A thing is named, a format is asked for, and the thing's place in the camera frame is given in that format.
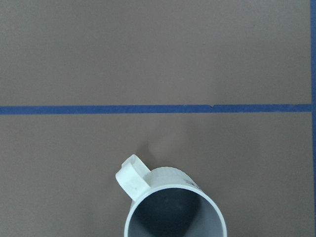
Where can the white mug with handle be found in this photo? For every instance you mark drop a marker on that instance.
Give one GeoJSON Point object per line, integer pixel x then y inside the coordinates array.
{"type": "Point", "coordinates": [166, 202]}

